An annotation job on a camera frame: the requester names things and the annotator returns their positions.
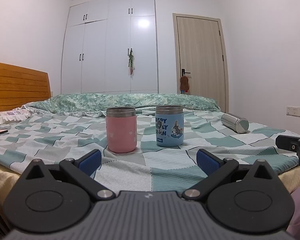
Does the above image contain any blue cartoon sleeve steel cup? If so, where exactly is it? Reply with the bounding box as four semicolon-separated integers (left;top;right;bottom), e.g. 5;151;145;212
155;105;184;147

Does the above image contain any bare stainless steel cup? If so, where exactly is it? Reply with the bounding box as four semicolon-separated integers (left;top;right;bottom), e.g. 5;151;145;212
221;113;249;134

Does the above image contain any pink sleeve steel cup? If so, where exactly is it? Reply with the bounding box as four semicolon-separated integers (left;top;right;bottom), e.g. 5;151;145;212
106;107;137;153

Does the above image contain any green checkered bed blanket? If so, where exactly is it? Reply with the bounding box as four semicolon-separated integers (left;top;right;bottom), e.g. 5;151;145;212
0;111;300;203

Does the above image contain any green fluffy duvet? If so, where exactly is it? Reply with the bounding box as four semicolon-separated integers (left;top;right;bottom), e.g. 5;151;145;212
24;93;221;114

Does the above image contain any floral ruffled pillow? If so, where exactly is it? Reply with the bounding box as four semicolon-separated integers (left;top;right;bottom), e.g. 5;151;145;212
0;108;33;125

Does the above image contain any green hanging ornament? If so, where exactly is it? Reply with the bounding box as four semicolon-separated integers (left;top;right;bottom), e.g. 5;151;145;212
128;48;135;75

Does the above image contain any orange wooden headboard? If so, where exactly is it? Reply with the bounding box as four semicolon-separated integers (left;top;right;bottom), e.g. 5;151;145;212
0;63;51;112

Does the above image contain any beige wooden door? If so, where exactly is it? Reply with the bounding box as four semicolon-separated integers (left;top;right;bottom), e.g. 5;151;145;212
173;13;229;112

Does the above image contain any white wardrobe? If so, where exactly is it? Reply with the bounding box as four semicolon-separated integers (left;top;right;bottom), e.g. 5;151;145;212
61;0;159;94

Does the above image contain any white wall socket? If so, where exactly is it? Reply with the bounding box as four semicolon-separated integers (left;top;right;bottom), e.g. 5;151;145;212
286;106;300;117

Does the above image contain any brown plush toy on handle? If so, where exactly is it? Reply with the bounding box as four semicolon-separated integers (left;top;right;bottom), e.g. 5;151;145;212
180;75;190;94

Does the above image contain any black door handle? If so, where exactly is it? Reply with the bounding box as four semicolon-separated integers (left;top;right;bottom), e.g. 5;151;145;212
181;68;191;77

